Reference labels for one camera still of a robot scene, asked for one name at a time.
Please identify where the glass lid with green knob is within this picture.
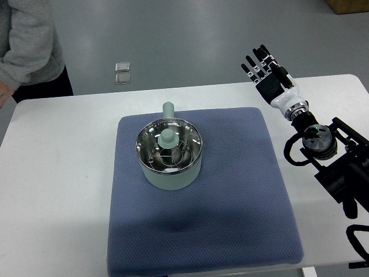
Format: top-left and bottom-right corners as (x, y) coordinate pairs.
(135, 118), (202, 174)

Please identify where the green pot with steel interior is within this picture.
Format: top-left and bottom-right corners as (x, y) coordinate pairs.
(135, 102), (203, 190)

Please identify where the metal floor plate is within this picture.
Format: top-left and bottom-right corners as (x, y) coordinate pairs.
(115, 62), (130, 72)
(115, 73), (130, 85)

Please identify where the person in grey sweater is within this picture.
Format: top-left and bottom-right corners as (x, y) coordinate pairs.
(1, 1), (73, 104)

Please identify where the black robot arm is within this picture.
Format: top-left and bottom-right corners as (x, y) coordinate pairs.
(241, 45), (368, 219)

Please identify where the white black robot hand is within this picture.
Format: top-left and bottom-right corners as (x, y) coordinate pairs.
(241, 44), (309, 119)

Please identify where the blue quilted mat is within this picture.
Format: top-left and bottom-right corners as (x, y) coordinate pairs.
(107, 107), (304, 276)

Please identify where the upper metal floor plate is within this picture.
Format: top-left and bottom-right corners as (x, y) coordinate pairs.
(115, 62), (130, 72)

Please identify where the black cable loop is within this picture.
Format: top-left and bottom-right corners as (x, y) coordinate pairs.
(345, 224), (369, 269)

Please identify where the lower metal floor plate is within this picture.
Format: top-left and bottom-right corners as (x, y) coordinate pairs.
(115, 73), (130, 85)

